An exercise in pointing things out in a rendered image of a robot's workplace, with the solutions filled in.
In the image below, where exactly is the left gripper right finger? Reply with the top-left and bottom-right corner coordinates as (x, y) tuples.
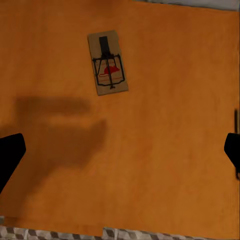
(224, 133), (240, 173)

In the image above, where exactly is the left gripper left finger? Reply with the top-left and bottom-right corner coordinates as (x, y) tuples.
(0, 133), (26, 193)

